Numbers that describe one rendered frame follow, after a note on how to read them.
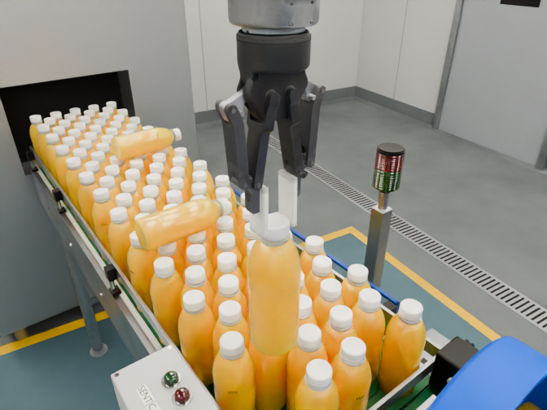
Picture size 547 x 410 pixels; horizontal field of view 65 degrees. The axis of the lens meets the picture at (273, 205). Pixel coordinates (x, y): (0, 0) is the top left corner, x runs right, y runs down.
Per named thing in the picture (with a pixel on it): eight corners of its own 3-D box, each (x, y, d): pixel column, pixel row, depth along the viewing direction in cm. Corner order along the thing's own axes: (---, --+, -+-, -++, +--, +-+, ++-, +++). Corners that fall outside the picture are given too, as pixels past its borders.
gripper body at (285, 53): (260, 37, 38) (262, 136, 43) (330, 28, 42) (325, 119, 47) (216, 27, 43) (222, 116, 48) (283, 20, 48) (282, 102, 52)
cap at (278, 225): (295, 236, 54) (295, 224, 54) (269, 246, 53) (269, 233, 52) (278, 222, 57) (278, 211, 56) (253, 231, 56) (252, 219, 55)
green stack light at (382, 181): (387, 194, 99) (390, 176, 96) (365, 185, 103) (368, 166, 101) (404, 187, 102) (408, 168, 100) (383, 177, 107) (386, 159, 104)
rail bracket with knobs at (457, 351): (452, 419, 79) (464, 382, 74) (419, 392, 84) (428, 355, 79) (481, 390, 84) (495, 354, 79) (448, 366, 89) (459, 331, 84)
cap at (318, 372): (303, 386, 64) (303, 377, 63) (308, 364, 67) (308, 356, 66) (329, 391, 63) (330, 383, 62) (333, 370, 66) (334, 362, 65)
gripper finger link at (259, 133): (282, 93, 44) (271, 92, 43) (265, 193, 49) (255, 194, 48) (260, 85, 47) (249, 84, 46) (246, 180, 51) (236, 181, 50)
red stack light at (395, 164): (390, 175, 96) (392, 159, 94) (368, 166, 101) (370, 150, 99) (408, 167, 100) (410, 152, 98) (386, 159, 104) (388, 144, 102)
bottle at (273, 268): (307, 343, 63) (312, 237, 54) (266, 364, 60) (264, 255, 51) (281, 314, 68) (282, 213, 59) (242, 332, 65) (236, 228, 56)
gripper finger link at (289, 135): (264, 84, 47) (275, 79, 48) (280, 168, 54) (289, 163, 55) (287, 91, 45) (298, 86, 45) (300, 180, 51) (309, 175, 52)
